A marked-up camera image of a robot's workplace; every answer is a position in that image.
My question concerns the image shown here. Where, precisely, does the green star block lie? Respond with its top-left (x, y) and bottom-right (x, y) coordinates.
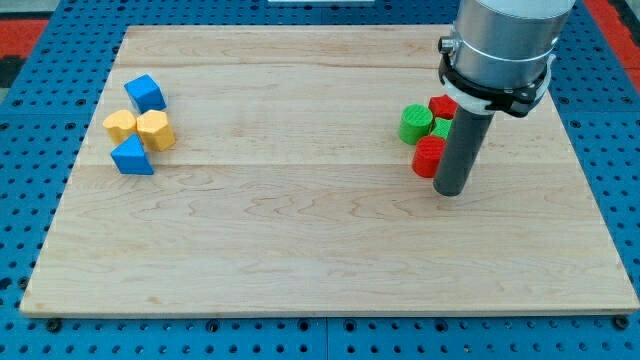
top-left (430, 117), bottom-right (453, 140)

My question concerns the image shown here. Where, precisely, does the wooden board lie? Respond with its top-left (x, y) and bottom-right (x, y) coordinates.
top-left (20, 26), bottom-right (639, 318)

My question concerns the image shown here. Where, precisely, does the yellow hexagon block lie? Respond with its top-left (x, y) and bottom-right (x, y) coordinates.
top-left (136, 110), bottom-right (176, 152)

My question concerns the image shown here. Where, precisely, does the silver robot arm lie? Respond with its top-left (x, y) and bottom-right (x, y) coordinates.
top-left (452, 0), bottom-right (575, 89)

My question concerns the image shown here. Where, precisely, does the red star block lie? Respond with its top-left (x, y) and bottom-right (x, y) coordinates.
top-left (428, 95), bottom-right (458, 120)

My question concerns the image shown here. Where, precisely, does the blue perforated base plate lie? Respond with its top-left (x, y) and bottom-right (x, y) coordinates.
top-left (1, 0), bottom-right (639, 359)

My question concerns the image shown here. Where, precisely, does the blue triangle block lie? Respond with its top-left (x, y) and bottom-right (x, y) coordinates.
top-left (110, 134), bottom-right (154, 175)

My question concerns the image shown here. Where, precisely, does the yellow heart block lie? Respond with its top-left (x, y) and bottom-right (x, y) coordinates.
top-left (102, 109), bottom-right (137, 145)

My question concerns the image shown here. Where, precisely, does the red cylinder block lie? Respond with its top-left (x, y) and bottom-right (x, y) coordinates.
top-left (412, 135), bottom-right (446, 178)

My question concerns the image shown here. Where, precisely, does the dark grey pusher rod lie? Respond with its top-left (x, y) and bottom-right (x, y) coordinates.
top-left (433, 107), bottom-right (494, 197)

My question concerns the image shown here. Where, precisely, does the blue cube block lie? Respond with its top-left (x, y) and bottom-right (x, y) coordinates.
top-left (124, 74), bottom-right (166, 113)

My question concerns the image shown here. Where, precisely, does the black and white clamp ring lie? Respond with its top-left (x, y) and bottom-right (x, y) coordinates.
top-left (437, 35), bottom-right (557, 119)

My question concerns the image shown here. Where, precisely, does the green cylinder block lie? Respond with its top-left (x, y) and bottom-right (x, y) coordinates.
top-left (398, 104), bottom-right (433, 145)

